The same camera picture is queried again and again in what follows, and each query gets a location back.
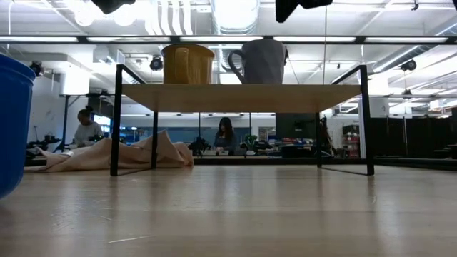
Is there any grey faceted mug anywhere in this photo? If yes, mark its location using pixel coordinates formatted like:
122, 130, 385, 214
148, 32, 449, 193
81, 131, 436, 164
227, 37, 288, 86

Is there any yellow ceramic mug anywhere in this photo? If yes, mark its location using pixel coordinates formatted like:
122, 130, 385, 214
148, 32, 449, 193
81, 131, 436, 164
161, 43, 216, 86

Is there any black cabinet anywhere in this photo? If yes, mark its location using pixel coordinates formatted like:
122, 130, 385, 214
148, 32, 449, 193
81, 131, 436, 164
275, 113, 323, 158

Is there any person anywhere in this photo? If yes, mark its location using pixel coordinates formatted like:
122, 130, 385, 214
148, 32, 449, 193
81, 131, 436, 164
73, 105, 105, 148
213, 116, 238, 155

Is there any green plant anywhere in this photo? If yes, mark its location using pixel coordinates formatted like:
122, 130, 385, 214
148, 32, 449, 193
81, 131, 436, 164
243, 133, 258, 151

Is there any red storage rack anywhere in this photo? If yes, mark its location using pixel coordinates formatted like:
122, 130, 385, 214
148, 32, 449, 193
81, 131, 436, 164
341, 124, 362, 158

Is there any beige cloth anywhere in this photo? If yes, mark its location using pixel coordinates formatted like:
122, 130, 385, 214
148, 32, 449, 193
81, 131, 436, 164
24, 130, 195, 174

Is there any blue plastic cup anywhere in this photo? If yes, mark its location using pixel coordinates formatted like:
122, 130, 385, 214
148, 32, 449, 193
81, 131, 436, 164
0, 53, 36, 199

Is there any silver ceiling duct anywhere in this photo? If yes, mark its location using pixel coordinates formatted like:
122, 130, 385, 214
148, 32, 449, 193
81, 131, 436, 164
211, 0, 261, 36

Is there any black overhead frame bar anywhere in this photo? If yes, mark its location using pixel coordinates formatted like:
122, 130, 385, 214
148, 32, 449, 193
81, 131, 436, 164
0, 34, 457, 45

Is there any wooden shelf with black frame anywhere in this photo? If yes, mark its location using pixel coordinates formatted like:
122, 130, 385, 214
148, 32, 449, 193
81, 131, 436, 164
109, 64, 375, 178

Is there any dark partition wall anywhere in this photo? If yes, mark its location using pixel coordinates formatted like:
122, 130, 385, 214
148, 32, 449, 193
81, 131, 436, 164
371, 116, 457, 160

